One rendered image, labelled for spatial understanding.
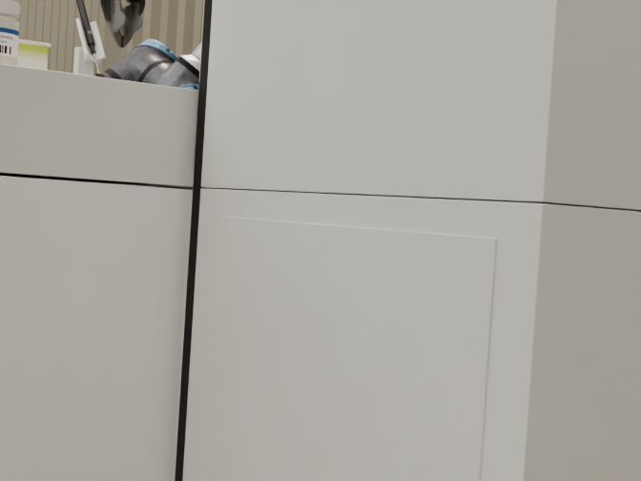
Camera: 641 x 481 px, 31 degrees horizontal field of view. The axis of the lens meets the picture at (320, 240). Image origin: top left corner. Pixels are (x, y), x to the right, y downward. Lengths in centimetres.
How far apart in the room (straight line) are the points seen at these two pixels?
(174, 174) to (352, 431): 52
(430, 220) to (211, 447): 55
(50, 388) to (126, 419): 13
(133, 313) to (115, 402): 13
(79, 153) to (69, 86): 9
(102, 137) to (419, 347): 60
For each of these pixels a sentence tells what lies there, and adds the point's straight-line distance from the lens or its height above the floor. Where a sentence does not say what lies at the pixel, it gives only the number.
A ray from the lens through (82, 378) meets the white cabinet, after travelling 166.
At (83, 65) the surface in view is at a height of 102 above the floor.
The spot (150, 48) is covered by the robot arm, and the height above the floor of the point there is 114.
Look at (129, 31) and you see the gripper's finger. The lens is 232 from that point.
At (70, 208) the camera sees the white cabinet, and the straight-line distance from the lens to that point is 163.
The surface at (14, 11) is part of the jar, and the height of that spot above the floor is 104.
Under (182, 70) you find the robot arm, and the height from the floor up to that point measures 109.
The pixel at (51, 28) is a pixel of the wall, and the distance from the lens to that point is 1078.
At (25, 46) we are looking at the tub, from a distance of 186.
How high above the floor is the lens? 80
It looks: 1 degrees down
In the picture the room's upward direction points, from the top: 4 degrees clockwise
